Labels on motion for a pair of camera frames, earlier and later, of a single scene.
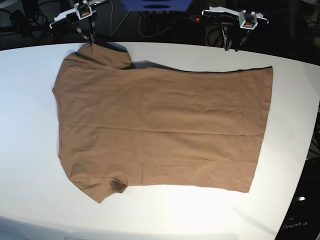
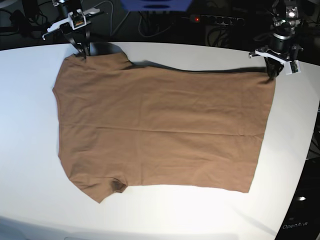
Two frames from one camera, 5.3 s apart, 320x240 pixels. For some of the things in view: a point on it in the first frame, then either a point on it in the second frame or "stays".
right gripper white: x=83 y=10 -> x=69 y=36
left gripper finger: x=227 y=38 -> x=271 y=64
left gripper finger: x=244 y=39 -> x=279 y=67
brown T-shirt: x=119 y=127 stays
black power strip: x=215 y=20 stays
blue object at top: x=156 y=5 stays
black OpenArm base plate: x=302 y=220 stays
